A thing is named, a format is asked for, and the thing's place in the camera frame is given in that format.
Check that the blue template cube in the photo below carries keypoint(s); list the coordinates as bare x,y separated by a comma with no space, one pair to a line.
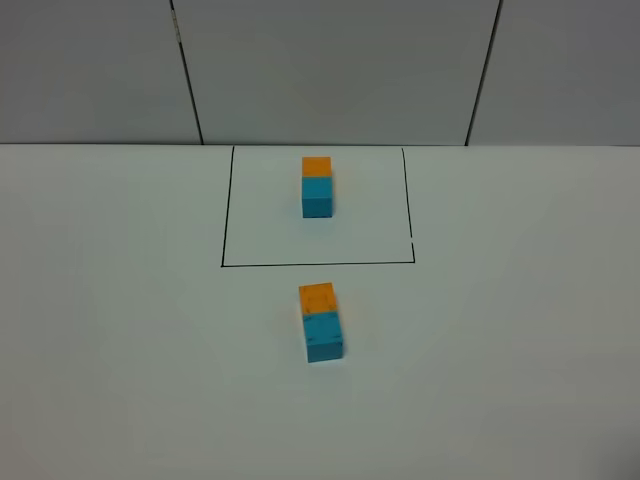
317,197

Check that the orange template cube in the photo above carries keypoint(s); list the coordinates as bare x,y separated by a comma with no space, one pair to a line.
316,167

